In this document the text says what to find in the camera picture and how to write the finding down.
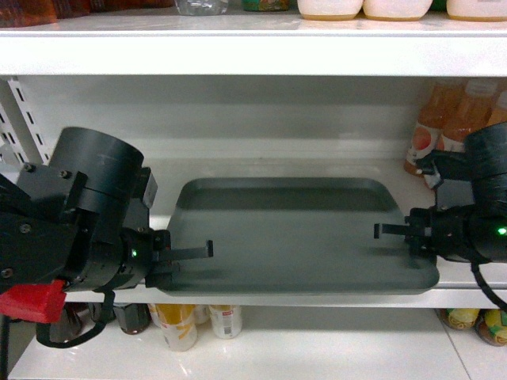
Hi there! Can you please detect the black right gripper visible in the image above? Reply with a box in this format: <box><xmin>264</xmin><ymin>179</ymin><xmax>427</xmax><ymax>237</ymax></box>
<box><xmin>374</xmin><ymin>206</ymin><xmax>482</xmax><ymax>262</ymax></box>

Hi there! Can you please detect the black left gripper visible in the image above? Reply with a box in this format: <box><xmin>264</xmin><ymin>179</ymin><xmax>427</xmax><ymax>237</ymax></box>
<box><xmin>65</xmin><ymin>228</ymin><xmax>214</xmax><ymax>293</ymax></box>

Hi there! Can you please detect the grey silver serving tray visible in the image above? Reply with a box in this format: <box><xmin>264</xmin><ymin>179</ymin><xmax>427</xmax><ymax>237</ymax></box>
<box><xmin>166</xmin><ymin>177</ymin><xmax>439</xmax><ymax>295</ymax></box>

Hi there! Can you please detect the white yellow drink bottle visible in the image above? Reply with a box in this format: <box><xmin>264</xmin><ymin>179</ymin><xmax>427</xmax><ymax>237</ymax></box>
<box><xmin>155</xmin><ymin>304</ymin><xmax>197</xmax><ymax>352</ymax></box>

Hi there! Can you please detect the dark tea bottle right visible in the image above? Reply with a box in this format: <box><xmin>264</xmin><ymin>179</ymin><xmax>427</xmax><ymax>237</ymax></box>
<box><xmin>113</xmin><ymin>303</ymin><xmax>151</xmax><ymax>335</ymax></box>

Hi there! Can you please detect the white labelled small bottle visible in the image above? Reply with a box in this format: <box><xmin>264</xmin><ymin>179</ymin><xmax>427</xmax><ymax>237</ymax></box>
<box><xmin>208</xmin><ymin>305</ymin><xmax>242</xmax><ymax>340</ymax></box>

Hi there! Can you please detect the orange juice bottle back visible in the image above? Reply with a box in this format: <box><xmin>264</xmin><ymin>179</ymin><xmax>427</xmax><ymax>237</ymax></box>
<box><xmin>404</xmin><ymin>78</ymin><xmax>464</xmax><ymax>177</ymax></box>

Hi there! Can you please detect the yellow green bottle left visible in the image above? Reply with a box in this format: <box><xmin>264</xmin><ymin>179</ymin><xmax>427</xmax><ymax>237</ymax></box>
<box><xmin>438</xmin><ymin>308</ymin><xmax>480</xmax><ymax>330</ymax></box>

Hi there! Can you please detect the white slotted shelf upright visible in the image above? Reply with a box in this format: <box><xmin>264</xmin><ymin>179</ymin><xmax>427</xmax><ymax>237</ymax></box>
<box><xmin>1</xmin><ymin>77</ymin><xmax>51</xmax><ymax>165</ymax></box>

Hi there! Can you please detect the white upper shelf board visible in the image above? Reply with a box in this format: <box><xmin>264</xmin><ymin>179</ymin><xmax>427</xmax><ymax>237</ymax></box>
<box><xmin>1</xmin><ymin>13</ymin><xmax>506</xmax><ymax>77</ymax></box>

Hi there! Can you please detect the white jug middle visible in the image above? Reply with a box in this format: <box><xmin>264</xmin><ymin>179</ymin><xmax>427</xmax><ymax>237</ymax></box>
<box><xmin>362</xmin><ymin>0</ymin><xmax>433</xmax><ymax>21</ymax></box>

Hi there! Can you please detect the white jug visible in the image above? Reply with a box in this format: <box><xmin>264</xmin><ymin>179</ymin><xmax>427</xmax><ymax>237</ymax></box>
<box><xmin>447</xmin><ymin>0</ymin><xmax>506</xmax><ymax>22</ymax></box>
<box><xmin>362</xmin><ymin>0</ymin><xmax>433</xmax><ymax>21</ymax></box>
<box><xmin>297</xmin><ymin>0</ymin><xmax>364</xmax><ymax>21</ymax></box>

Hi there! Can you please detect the white jug left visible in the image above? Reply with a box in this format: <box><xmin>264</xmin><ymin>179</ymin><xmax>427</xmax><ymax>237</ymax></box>
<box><xmin>297</xmin><ymin>0</ymin><xmax>364</xmax><ymax>21</ymax></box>

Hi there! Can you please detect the white jug right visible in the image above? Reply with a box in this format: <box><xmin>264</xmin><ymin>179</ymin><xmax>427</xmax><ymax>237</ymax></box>
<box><xmin>447</xmin><ymin>0</ymin><xmax>506</xmax><ymax>22</ymax></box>

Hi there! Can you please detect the clear water bottle base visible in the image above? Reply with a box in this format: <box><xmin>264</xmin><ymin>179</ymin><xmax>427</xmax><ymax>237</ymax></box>
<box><xmin>174</xmin><ymin>0</ymin><xmax>229</xmax><ymax>16</ymax></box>

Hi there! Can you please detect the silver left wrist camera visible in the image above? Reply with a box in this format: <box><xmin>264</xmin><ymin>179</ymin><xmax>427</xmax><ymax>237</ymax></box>
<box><xmin>139</xmin><ymin>167</ymin><xmax>158</xmax><ymax>209</ymax></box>

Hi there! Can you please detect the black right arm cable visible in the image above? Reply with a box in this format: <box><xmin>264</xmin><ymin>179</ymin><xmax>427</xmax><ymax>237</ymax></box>
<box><xmin>470</xmin><ymin>261</ymin><xmax>507</xmax><ymax>314</ymax></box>

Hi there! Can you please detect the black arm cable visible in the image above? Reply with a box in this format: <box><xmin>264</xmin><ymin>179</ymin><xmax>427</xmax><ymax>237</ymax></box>
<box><xmin>470</xmin><ymin>261</ymin><xmax>507</xmax><ymax>314</ymax></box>
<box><xmin>35</xmin><ymin>291</ymin><xmax>116</xmax><ymax>349</ymax></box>

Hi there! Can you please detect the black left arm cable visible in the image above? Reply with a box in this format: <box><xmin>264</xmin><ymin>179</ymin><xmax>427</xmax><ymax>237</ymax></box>
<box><xmin>35</xmin><ymin>291</ymin><xmax>116</xmax><ymax>349</ymax></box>

